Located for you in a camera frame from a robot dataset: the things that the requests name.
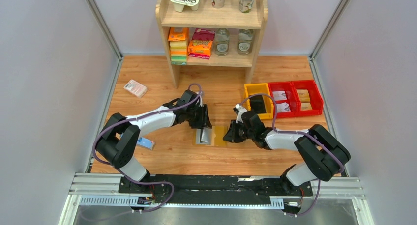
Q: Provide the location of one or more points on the glass bottle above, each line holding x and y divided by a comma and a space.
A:
222, 41
245, 38

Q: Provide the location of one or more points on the blue small box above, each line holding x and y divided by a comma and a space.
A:
145, 143

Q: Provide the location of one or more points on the yellow plastic bin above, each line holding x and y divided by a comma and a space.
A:
260, 88

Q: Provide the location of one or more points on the wooden shelf unit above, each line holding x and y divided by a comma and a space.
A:
208, 17

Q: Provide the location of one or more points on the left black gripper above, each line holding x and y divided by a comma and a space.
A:
202, 118

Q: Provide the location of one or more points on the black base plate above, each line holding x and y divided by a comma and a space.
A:
213, 189

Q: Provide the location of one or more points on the pink white card pack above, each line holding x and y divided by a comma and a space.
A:
135, 88

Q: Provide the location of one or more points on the orange pink snack box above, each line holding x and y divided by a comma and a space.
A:
201, 43

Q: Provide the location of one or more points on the left glass bottle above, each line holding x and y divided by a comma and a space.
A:
222, 41

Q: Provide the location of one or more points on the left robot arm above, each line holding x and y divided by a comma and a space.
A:
116, 143

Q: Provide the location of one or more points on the white cards in bin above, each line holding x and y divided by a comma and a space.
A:
281, 100

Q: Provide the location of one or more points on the aluminium rail frame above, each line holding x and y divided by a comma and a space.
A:
93, 198

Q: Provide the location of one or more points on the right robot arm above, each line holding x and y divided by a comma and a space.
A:
323, 155

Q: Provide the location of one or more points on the right red plastic bin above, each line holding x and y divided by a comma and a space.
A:
315, 96

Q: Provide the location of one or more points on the right glass bottle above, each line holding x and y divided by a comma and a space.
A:
245, 38

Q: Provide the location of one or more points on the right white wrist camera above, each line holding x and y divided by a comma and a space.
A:
239, 110

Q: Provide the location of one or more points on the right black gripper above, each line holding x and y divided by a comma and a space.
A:
236, 132

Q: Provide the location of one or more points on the black item in bin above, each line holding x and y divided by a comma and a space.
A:
257, 104

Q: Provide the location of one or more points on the stack of coloured sponges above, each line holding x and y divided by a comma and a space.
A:
178, 40

